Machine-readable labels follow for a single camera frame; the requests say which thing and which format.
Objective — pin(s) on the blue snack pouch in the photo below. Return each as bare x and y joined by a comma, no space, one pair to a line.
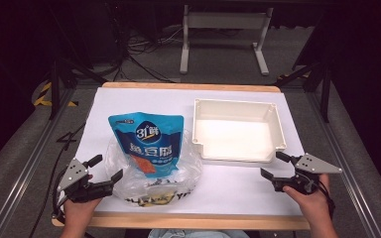
149,142

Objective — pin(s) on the white plastic bin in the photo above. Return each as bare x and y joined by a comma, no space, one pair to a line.
234,135

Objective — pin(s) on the black stand legs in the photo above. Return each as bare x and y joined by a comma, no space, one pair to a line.
325,95
55,89

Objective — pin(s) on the clear plastic bag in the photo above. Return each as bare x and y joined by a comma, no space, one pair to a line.
185,172

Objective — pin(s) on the aluminium rail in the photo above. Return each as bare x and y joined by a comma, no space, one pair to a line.
29,168
347,185

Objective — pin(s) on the white metal stand frame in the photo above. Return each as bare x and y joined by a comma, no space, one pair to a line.
225,20

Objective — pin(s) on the person's left hand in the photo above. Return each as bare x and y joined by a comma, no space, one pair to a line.
79,208

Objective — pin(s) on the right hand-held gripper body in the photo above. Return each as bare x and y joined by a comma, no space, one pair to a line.
311,167

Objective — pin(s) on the yellow black hazard tape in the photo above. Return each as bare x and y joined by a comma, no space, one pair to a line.
43,99

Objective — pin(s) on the person's right hand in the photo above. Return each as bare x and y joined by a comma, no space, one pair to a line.
307,200

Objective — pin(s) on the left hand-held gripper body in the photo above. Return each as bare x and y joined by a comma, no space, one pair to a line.
74,173

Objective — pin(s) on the white table sheet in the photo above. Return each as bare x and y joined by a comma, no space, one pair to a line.
234,188

